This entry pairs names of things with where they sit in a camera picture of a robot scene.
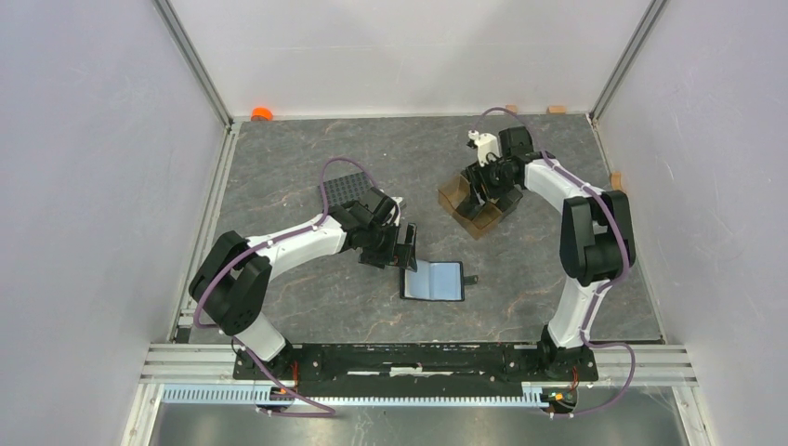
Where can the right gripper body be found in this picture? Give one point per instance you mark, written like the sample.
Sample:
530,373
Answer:
493,177

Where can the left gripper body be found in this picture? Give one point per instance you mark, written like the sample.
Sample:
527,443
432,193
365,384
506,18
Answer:
383,238

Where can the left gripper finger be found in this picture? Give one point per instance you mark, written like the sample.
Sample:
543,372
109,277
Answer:
377,260
406,255

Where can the amber and black organizer box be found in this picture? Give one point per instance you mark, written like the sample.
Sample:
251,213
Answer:
474,215

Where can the black card holder wallet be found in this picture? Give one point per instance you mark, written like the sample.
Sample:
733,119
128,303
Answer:
443,281

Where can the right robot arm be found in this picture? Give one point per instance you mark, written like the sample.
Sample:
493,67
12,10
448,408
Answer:
595,243

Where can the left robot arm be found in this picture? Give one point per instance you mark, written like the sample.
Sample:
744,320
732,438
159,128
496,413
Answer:
231,284

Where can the dark grey stud baseplate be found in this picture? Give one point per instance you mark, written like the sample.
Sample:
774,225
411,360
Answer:
346,189

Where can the curved wooden piece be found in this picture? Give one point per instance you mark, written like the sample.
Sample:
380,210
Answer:
616,180

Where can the orange round cap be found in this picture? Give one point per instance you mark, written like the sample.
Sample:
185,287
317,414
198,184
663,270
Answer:
261,114

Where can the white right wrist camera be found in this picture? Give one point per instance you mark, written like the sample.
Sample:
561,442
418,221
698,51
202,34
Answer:
486,147

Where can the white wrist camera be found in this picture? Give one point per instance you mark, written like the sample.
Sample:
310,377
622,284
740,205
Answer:
486,147
395,214

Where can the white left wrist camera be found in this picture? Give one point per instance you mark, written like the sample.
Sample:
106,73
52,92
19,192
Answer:
395,214

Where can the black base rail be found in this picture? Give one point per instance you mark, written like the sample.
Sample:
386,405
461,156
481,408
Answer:
487,369

